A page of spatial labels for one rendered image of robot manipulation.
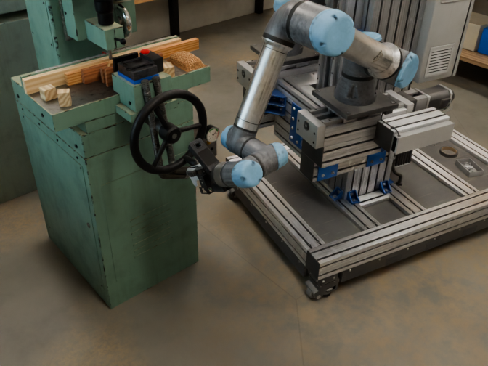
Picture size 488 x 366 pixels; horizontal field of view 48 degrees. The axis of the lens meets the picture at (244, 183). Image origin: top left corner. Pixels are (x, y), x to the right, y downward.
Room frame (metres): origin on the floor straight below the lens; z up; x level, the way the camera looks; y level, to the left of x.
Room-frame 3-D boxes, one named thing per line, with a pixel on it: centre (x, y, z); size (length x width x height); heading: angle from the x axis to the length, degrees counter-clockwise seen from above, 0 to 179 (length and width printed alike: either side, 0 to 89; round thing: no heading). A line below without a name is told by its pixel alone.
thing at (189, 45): (1.83, 0.39, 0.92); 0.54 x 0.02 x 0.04; 132
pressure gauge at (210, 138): (1.78, 0.13, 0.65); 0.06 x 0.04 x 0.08; 132
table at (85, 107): (1.68, 0.39, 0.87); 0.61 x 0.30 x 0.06; 132
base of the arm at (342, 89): (1.79, -0.39, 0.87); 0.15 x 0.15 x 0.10
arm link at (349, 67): (1.78, -0.40, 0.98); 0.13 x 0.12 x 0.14; 41
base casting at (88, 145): (1.85, 0.55, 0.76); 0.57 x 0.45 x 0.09; 42
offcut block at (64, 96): (1.51, 0.56, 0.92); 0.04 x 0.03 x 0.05; 103
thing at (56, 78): (1.78, 0.48, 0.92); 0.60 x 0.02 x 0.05; 132
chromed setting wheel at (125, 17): (1.94, 0.46, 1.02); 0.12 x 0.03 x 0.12; 42
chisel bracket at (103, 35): (1.78, 0.48, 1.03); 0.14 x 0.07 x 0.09; 42
